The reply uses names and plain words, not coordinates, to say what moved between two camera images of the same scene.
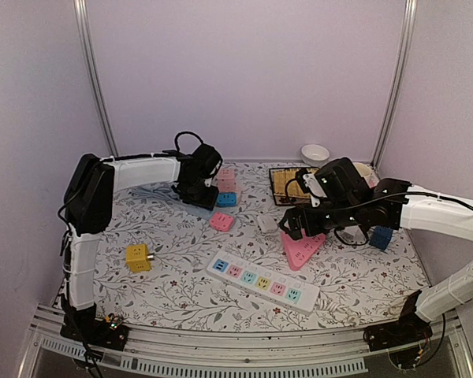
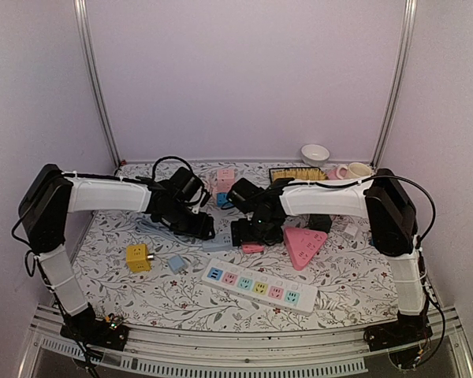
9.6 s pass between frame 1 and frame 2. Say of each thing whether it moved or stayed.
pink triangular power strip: stayed
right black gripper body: moved
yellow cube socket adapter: stayed
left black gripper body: moved
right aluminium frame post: stayed
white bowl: stayed
